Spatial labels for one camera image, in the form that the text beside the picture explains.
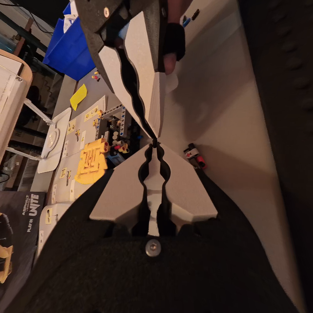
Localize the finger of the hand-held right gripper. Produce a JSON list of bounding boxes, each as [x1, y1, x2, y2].
[[98, 46, 155, 139], [124, 11, 167, 138]]

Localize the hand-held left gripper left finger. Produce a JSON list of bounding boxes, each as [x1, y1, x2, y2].
[[89, 144, 151, 231]]

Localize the yellow flat panel piece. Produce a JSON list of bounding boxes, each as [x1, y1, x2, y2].
[[70, 84, 88, 111]]

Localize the partly built yellow toy car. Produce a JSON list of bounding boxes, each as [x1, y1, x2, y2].
[[74, 104, 148, 185]]

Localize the grey desk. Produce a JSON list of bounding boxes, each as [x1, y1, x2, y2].
[[32, 0, 306, 313]]

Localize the crumpled white papers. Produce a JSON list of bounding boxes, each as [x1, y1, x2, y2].
[[63, 13, 79, 33]]

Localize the person's right hand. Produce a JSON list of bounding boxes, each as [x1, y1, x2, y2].
[[164, 0, 189, 75]]

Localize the black toy beam with holes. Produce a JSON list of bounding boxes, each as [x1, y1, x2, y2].
[[183, 143, 196, 169]]

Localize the document holder stand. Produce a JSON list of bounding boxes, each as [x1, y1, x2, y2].
[[0, 49, 73, 174]]

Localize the black perforated pad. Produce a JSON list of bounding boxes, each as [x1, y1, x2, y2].
[[238, 0, 313, 313]]

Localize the blue storage bin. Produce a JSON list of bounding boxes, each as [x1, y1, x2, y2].
[[43, 2, 96, 82]]

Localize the toy car box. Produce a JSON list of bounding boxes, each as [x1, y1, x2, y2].
[[0, 191, 47, 294]]

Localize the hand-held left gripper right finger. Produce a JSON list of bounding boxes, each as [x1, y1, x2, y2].
[[157, 143, 218, 224]]

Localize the open instruction booklet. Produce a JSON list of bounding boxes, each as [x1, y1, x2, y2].
[[37, 95, 107, 261]]

